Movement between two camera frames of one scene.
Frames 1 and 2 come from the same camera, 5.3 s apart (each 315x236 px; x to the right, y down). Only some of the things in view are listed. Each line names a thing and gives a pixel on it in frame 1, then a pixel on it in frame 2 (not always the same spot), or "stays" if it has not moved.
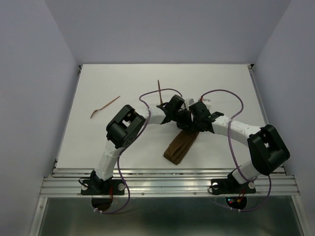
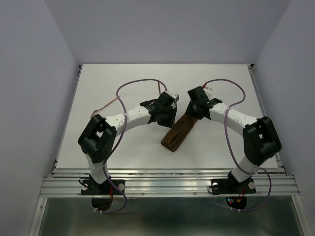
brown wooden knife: (161, 102) stays
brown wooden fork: (106, 104) stays
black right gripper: (195, 128) -> (190, 110)
